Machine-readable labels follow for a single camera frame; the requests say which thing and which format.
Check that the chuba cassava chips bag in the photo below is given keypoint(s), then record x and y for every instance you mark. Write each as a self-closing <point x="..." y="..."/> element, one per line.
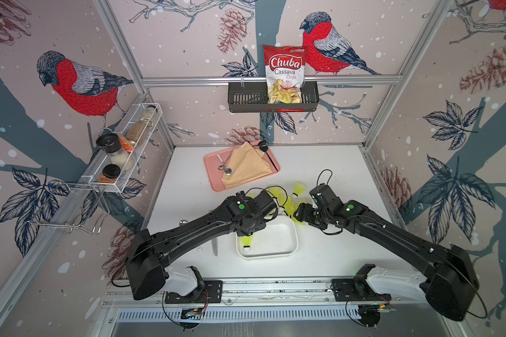
<point x="285" y="71"/>

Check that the tall spice bottle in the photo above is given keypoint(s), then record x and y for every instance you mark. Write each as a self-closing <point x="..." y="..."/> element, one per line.
<point x="147" y="119"/>

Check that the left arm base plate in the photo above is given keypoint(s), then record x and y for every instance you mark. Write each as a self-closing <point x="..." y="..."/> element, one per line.
<point x="209" y="292"/>

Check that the black lid spice jar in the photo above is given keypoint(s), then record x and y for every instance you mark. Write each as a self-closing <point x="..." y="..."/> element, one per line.
<point x="110" y="143"/>

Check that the kitchen knife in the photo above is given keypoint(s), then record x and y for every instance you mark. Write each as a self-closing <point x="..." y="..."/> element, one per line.
<point x="215" y="246"/>

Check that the clear wall shelf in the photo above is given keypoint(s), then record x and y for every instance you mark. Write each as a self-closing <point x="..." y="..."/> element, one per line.
<point x="135" y="151"/>

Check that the white storage box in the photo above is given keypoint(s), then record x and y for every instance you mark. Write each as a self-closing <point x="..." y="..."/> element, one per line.
<point x="279" y="239"/>

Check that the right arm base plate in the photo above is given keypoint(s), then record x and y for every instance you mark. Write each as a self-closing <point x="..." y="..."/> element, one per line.
<point x="345" y="289"/>

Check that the black ladle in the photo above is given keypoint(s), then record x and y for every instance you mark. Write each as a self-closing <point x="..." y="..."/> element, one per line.
<point x="263" y="146"/>

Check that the pink plastic tray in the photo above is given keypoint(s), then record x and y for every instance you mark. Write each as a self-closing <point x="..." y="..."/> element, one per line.
<point x="212" y="164"/>

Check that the yellow cloth napkin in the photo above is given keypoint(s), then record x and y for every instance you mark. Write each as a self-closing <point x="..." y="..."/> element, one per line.
<point x="247" y="164"/>

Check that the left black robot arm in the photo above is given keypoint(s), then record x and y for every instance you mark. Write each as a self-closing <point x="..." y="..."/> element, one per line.
<point x="150" y="254"/>

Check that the small orange spice jar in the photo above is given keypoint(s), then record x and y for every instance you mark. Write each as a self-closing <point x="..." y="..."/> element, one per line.
<point x="109" y="174"/>

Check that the yellow shuttlecock three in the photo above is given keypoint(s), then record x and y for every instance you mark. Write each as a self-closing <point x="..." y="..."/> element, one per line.
<point x="280" y="194"/>

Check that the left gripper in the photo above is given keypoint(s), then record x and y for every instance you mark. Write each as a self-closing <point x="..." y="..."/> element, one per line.
<point x="263" y="225"/>

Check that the black wall basket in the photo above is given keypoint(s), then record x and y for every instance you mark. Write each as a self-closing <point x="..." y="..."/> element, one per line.
<point x="257" y="97"/>

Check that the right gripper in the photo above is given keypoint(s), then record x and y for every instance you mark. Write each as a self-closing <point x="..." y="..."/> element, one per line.
<point x="302" y="215"/>

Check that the yellow shuttlecock two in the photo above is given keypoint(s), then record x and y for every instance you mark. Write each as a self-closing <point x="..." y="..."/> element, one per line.
<point x="299" y="189"/>

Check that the white handled spoon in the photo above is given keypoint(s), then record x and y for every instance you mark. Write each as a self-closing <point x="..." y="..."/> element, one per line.
<point x="223" y="167"/>

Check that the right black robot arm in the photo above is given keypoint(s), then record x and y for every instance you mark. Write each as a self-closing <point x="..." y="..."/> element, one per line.
<point x="450" y="283"/>

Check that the wire hook rack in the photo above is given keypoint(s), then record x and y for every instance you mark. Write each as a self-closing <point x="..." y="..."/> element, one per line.
<point x="84" y="210"/>

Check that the yellow shuttlecock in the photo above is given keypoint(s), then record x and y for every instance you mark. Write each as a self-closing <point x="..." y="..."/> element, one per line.
<point x="246" y="243"/>

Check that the yellow shuttlecock four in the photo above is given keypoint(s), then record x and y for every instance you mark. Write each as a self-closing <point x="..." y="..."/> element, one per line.
<point x="290" y="207"/>

